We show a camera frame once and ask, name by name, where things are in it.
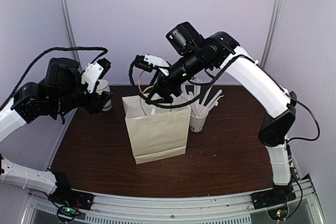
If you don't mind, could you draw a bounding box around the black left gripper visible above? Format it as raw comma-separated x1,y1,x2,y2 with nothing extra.
51,73,113,114

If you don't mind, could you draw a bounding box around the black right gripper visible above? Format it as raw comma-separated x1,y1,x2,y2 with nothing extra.
146,46,212,102

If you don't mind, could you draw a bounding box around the brown paper takeout bag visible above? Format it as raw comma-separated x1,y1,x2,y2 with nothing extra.
122,95,191,164

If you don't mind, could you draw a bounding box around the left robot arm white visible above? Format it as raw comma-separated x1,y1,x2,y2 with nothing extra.
1,82,112,205

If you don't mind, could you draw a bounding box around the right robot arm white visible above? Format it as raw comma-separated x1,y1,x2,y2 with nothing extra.
144,29,296,204

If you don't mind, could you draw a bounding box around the stack of white paper cups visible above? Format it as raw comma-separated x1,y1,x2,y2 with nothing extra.
96,79,112,112

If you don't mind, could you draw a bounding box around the white cup holding straws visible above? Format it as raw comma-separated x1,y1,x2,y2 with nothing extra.
190,112,208,133

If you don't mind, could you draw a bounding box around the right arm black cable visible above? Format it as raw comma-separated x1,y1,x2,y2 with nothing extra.
128,53,245,109

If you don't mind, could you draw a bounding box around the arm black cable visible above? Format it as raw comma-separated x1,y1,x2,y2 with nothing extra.
128,53,245,109
0,46,109,109

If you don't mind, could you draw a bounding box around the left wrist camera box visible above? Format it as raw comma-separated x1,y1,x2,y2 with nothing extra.
44,58,80,92

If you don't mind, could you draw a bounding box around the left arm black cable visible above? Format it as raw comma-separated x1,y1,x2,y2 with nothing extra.
0,46,109,109

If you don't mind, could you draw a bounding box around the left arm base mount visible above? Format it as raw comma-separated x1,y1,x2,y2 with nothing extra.
44,173,94,223

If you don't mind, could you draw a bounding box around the left aluminium corner post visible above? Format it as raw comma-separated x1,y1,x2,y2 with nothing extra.
54,0,81,65

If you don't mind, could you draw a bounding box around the aluminium corner post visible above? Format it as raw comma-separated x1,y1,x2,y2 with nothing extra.
261,0,283,67
54,0,81,65

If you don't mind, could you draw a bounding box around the aluminium front rail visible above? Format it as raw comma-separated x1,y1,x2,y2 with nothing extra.
22,179,323,224

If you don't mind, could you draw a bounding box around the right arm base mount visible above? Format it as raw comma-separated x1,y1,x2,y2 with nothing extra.
251,180,297,222

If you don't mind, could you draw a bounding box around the right aluminium corner post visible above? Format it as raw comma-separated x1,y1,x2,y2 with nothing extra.
261,0,283,67

